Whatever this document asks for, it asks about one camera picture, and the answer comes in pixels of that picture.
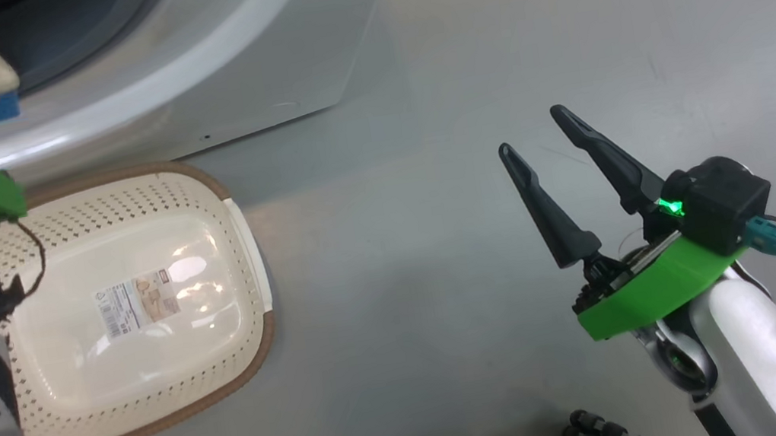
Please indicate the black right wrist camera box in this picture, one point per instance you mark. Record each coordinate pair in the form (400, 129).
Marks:
(723, 198)

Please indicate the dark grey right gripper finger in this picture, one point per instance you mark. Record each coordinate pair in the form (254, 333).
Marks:
(558, 223)
(619, 168)

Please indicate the paper product label in basket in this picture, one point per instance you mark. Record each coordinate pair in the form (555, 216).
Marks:
(137, 304)

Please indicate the white front-load washing machine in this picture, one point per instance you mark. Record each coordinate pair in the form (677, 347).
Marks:
(218, 59)

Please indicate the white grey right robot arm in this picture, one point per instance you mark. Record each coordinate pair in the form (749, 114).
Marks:
(771, 361)

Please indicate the cream perforated basket brown rim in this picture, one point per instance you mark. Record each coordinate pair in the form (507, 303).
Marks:
(223, 350)

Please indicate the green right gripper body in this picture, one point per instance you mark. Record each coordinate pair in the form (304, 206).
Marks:
(653, 294)

